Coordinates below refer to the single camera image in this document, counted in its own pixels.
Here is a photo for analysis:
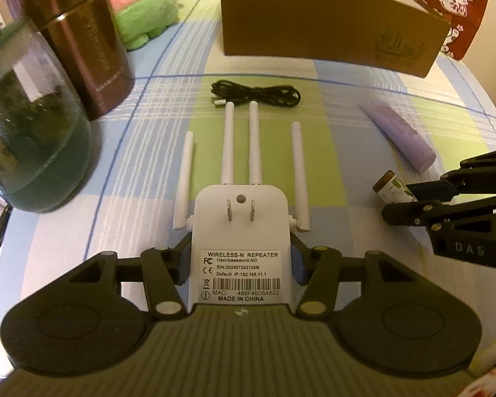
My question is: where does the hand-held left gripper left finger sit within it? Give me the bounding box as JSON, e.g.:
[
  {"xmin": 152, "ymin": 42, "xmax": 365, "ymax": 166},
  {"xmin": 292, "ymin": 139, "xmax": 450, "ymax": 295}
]
[{"xmin": 68, "ymin": 232, "xmax": 193, "ymax": 316}]

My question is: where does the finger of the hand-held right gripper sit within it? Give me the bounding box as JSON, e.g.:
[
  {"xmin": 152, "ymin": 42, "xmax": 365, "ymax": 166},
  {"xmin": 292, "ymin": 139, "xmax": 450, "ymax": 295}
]
[
  {"xmin": 381, "ymin": 191, "xmax": 496, "ymax": 227},
  {"xmin": 406, "ymin": 146, "xmax": 496, "ymax": 203}
]

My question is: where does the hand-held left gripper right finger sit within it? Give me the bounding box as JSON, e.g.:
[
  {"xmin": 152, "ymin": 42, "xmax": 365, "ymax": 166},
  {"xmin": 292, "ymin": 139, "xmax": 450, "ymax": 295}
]
[{"xmin": 289, "ymin": 232, "xmax": 418, "ymax": 319}]

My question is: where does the small bottle with green label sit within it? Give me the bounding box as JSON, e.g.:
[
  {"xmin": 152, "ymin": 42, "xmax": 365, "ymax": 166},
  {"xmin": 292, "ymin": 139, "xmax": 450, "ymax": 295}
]
[{"xmin": 372, "ymin": 169, "xmax": 418, "ymax": 205}]

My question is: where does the purple tube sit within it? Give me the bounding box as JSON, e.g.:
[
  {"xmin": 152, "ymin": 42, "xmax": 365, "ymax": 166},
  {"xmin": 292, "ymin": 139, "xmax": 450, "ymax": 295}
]
[{"xmin": 359, "ymin": 100, "xmax": 436, "ymax": 173}]

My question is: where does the white wifi repeater with antennas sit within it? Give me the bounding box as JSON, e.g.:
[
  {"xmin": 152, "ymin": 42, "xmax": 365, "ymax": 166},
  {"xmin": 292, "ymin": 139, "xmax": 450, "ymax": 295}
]
[{"xmin": 173, "ymin": 100, "xmax": 310, "ymax": 307}]

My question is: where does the brown cardboard box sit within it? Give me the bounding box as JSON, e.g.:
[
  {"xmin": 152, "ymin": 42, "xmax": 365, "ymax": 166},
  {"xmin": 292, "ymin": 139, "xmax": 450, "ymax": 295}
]
[{"xmin": 219, "ymin": 0, "xmax": 451, "ymax": 78}]

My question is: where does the red printed item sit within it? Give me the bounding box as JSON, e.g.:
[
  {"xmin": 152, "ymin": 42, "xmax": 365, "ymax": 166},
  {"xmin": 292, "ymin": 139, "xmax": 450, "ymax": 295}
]
[{"xmin": 459, "ymin": 366, "xmax": 496, "ymax": 397}]

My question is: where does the green glass jar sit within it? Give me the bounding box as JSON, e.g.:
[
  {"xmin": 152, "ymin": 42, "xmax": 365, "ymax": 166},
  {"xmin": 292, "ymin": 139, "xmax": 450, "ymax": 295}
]
[{"xmin": 0, "ymin": 19, "xmax": 94, "ymax": 213}]

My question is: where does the red patterned packet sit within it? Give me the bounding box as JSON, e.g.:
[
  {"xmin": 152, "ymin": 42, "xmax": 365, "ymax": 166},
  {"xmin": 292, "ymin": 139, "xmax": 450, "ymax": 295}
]
[{"xmin": 397, "ymin": 0, "xmax": 489, "ymax": 62}]

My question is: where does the brown metallic canister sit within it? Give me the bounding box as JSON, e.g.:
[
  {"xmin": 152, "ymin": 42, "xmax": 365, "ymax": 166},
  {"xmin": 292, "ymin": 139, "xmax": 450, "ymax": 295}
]
[{"xmin": 19, "ymin": 0, "xmax": 136, "ymax": 121}]

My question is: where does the pink and green star plush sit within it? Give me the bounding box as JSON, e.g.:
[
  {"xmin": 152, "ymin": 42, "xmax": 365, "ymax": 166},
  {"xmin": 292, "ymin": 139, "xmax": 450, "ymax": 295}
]
[{"xmin": 105, "ymin": 0, "xmax": 185, "ymax": 52}]

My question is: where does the black cable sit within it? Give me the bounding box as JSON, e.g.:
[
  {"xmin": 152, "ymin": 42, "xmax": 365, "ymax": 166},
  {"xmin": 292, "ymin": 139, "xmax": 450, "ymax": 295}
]
[{"xmin": 211, "ymin": 80, "xmax": 302, "ymax": 108}]

